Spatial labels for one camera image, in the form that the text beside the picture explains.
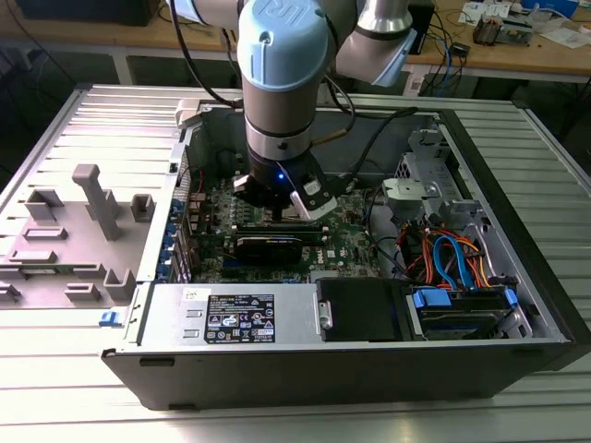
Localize CPU socket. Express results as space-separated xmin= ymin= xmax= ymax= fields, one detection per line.
xmin=263 ymin=202 xmax=309 ymax=225

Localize black graphics card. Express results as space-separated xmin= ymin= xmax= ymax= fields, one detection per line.
xmin=234 ymin=234 xmax=305 ymax=265

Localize green motherboard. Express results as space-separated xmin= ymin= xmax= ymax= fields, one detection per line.
xmin=187 ymin=177 xmax=404 ymax=285

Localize silver metal drive cage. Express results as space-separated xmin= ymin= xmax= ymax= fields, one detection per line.
xmin=380 ymin=127 xmax=490 ymax=241

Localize silver power supply unit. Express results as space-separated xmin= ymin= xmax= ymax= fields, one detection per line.
xmin=138 ymin=281 xmax=320 ymax=346

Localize black open PC case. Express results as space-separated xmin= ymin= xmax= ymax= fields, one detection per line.
xmin=100 ymin=97 xmax=591 ymax=413

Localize grey parts rack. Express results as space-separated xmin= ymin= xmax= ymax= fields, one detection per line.
xmin=0 ymin=163 xmax=156 ymax=310

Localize black upright device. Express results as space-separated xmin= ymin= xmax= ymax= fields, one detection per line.
xmin=409 ymin=0 xmax=438 ymax=55

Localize hard disk blue carrier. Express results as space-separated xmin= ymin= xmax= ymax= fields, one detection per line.
xmin=405 ymin=285 xmax=518 ymax=341

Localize copper finned cooler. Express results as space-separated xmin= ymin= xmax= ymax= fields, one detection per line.
xmin=473 ymin=13 xmax=505 ymax=46

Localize wooden desk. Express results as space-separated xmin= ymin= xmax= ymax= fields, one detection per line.
xmin=0 ymin=0 xmax=591 ymax=78

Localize grey electronics box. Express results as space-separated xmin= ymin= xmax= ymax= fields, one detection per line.
xmin=501 ymin=16 xmax=537 ymax=46

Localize white paper sheets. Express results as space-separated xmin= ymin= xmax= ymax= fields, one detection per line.
xmin=539 ymin=26 xmax=591 ymax=50

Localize brown copper cable fitting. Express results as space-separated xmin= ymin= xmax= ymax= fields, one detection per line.
xmin=313 ymin=128 xmax=347 ymax=144

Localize silver metal latch handle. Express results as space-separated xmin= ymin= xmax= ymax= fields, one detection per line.
xmin=313 ymin=298 xmax=333 ymax=329

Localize blue flat data wire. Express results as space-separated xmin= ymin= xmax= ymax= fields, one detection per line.
xmin=432 ymin=233 xmax=479 ymax=293

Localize red orange power wire bundle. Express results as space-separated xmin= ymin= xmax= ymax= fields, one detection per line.
xmin=399 ymin=221 xmax=495 ymax=290

